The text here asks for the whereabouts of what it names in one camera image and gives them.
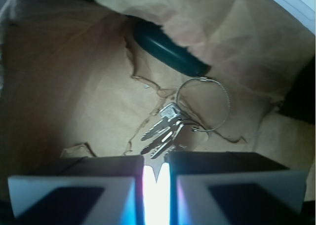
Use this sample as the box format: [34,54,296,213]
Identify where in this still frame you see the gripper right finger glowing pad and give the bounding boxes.
[169,151,307,225]

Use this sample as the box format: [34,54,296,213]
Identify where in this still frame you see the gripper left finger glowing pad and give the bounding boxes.
[7,155,144,225]

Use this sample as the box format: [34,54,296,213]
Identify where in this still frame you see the silver keys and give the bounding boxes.
[140,77,231,159]

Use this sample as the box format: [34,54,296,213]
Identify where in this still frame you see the brown paper bag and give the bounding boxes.
[0,0,315,201]

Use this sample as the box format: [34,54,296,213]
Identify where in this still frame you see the dark green oblong case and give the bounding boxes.
[133,20,210,77]

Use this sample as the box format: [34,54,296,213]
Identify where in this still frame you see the white plastic bin lid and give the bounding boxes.
[274,0,316,35]

